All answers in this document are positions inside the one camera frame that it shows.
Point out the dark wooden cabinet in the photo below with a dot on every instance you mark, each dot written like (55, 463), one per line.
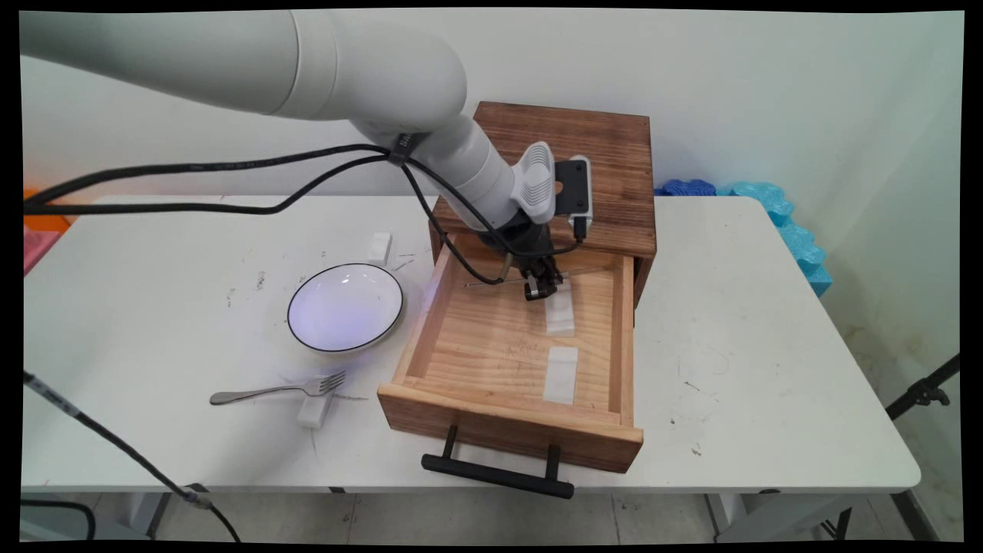
(584, 169)

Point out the light blue foam piece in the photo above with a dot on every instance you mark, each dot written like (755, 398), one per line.
(791, 230)

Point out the steel fork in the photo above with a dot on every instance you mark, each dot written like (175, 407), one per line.
(269, 391)

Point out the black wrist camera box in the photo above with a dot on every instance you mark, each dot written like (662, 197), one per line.
(572, 187)

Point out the white plate with black rim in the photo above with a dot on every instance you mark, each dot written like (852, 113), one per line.
(345, 307)

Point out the orange object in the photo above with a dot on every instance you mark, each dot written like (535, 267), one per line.
(46, 219)

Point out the light wooden drawer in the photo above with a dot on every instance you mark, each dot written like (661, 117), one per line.
(507, 361)

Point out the black tripod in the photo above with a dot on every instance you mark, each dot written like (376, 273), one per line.
(921, 393)

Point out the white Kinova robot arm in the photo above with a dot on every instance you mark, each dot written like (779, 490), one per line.
(369, 69)

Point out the white ceramic cutlery rest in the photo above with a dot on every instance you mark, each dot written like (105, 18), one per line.
(561, 375)
(316, 409)
(561, 313)
(379, 248)

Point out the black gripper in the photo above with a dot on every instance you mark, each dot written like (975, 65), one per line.
(526, 240)

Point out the pink object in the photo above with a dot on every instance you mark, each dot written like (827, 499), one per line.
(37, 247)

